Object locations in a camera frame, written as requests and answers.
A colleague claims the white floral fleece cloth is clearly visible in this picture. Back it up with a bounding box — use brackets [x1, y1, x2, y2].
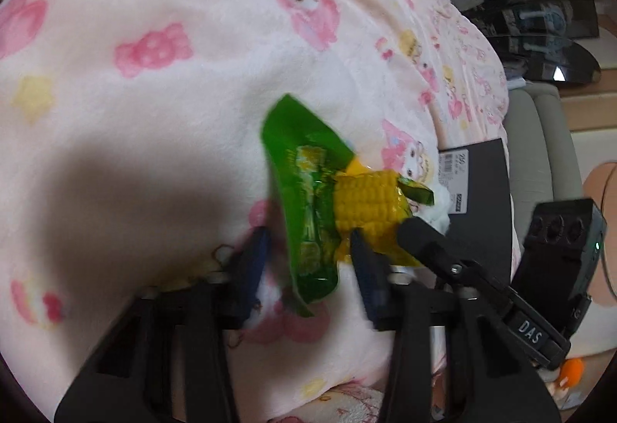
[270, 379, 386, 423]

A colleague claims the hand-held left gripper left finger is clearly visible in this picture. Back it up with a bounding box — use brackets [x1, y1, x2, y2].
[54, 225, 271, 423]

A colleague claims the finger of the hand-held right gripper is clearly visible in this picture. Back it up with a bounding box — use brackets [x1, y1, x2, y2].
[396, 217, 572, 368]

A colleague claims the orange toy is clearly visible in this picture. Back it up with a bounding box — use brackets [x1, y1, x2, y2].
[554, 356, 586, 392]

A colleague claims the pink cartoon printed blanket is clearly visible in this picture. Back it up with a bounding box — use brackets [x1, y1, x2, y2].
[0, 0, 512, 423]

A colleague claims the black storage box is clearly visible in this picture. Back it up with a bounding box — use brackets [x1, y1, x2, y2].
[436, 138, 519, 289]

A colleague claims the grey-green sofa cushion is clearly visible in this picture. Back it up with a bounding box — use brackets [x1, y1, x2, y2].
[504, 83, 586, 236]

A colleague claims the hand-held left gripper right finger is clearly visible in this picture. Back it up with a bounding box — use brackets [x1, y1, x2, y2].
[349, 229, 562, 423]

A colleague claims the green yellow corn packet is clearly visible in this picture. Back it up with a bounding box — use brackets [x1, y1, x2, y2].
[260, 94, 435, 319]

